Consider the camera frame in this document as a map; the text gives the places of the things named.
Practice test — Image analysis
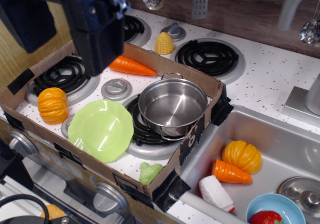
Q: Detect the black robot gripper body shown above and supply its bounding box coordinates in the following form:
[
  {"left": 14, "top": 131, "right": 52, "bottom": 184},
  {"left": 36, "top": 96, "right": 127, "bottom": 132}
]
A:
[{"left": 29, "top": 0, "right": 132, "bottom": 77}]

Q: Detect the orange toy carrot green top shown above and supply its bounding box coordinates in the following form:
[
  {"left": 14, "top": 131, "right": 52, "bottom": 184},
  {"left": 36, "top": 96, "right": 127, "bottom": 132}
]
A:
[{"left": 109, "top": 55, "right": 156, "bottom": 76}]

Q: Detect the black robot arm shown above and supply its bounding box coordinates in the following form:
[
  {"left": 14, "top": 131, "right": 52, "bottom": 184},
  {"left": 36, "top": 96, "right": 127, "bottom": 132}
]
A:
[{"left": 0, "top": 0, "right": 130, "bottom": 76}]

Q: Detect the light green plastic plate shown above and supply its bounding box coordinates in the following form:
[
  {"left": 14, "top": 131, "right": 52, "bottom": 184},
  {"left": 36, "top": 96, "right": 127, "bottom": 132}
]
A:
[{"left": 68, "top": 99, "right": 134, "bottom": 163}]

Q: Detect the silver stove knob under plate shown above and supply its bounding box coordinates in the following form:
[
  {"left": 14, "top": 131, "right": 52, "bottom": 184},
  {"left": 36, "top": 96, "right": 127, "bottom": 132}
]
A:
[{"left": 60, "top": 114, "right": 75, "bottom": 139}]

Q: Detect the orange toy carrot in sink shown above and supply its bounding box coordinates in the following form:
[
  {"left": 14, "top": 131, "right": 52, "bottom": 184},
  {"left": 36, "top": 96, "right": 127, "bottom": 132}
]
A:
[{"left": 211, "top": 159, "right": 253, "bottom": 184}]

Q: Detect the black burner back left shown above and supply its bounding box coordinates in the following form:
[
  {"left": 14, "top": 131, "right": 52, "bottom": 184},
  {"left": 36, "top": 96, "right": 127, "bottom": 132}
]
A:
[{"left": 124, "top": 15, "right": 152, "bottom": 47}]

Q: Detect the yellow toy corn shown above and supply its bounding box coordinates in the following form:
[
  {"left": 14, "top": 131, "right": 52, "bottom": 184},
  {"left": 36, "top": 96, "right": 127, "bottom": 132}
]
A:
[{"left": 154, "top": 32, "right": 175, "bottom": 55}]

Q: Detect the silver stove knob centre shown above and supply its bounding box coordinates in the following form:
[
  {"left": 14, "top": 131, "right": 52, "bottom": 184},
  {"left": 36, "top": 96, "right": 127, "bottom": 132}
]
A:
[{"left": 101, "top": 78, "right": 133, "bottom": 101}]

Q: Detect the silver stove knob back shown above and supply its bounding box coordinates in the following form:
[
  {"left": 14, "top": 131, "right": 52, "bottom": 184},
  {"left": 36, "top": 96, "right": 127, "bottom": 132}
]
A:
[{"left": 161, "top": 22, "right": 187, "bottom": 42}]

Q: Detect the orange toy pumpkin on stove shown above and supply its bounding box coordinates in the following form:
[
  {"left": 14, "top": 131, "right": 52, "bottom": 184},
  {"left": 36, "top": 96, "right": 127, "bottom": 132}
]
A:
[{"left": 37, "top": 87, "right": 69, "bottom": 125}]

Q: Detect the hanging grey toy spatula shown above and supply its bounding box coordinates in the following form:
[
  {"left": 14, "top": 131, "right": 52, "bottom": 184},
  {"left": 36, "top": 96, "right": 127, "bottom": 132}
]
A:
[{"left": 190, "top": 0, "right": 209, "bottom": 20}]

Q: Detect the stainless steel pot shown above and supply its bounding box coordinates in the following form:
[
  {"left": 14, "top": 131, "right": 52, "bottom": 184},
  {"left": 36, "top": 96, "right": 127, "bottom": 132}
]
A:
[{"left": 138, "top": 73, "right": 208, "bottom": 141}]

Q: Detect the black burner back right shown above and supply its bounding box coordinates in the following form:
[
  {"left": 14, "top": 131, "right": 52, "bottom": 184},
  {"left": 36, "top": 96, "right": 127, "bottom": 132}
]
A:
[{"left": 170, "top": 38, "right": 246, "bottom": 85}]

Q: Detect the black burner front right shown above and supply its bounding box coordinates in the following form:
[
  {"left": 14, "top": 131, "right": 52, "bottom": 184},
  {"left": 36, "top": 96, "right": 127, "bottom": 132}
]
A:
[{"left": 123, "top": 94, "right": 182, "bottom": 161}]

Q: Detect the silver oven knob left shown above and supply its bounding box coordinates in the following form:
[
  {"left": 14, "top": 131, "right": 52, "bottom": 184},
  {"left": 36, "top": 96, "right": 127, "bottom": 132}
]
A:
[{"left": 9, "top": 131, "right": 38, "bottom": 157}]

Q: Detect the silver oven knob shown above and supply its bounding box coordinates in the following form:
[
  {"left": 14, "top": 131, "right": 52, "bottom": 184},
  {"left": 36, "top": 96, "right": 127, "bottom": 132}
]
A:
[
  {"left": 93, "top": 182, "right": 129, "bottom": 218},
  {"left": 9, "top": 131, "right": 38, "bottom": 157}
]

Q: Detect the green toy broccoli piece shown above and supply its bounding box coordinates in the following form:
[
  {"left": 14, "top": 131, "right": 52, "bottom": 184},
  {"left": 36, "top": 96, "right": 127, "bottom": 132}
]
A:
[{"left": 139, "top": 162, "right": 164, "bottom": 186}]

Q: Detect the silver oven knob right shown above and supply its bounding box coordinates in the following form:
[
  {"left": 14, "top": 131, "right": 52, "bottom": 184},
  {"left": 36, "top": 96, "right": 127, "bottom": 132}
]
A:
[{"left": 93, "top": 182, "right": 129, "bottom": 218}]

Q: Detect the brown cardboard fence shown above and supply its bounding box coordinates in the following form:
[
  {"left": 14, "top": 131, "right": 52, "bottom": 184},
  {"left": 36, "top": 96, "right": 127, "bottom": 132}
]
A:
[{"left": 0, "top": 41, "right": 225, "bottom": 212}]

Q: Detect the orange toy pumpkin in sink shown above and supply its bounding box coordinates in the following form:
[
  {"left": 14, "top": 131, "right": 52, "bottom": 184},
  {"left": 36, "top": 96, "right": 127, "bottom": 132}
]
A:
[{"left": 221, "top": 140, "right": 263, "bottom": 174}]

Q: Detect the orange toy under counter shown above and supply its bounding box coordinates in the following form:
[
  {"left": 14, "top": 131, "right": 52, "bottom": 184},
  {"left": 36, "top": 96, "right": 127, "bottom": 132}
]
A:
[{"left": 46, "top": 204, "right": 66, "bottom": 220}]

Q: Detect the white red toy cake slice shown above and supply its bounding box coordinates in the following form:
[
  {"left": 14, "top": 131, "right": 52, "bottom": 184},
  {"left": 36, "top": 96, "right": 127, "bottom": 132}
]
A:
[{"left": 198, "top": 175, "right": 235, "bottom": 213}]

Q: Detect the silver sink faucet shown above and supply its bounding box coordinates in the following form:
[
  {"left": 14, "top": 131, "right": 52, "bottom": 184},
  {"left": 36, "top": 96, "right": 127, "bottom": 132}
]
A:
[{"left": 277, "top": 0, "right": 320, "bottom": 126}]

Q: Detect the red toy strawberry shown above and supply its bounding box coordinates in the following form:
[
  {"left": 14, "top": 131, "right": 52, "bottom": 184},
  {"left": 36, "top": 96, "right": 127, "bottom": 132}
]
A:
[{"left": 249, "top": 211, "right": 284, "bottom": 224}]

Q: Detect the silver pot lid in sink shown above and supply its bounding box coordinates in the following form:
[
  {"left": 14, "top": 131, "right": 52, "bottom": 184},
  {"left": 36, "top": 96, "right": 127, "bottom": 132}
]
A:
[{"left": 276, "top": 176, "right": 320, "bottom": 224}]

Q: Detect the light blue bowl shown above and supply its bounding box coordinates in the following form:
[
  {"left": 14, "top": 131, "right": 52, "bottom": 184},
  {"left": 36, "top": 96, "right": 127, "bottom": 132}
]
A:
[{"left": 245, "top": 194, "right": 306, "bottom": 224}]

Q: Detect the black cable bottom left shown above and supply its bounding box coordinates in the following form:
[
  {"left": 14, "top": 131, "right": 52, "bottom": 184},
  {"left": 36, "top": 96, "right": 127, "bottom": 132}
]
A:
[{"left": 0, "top": 194, "right": 51, "bottom": 222}]

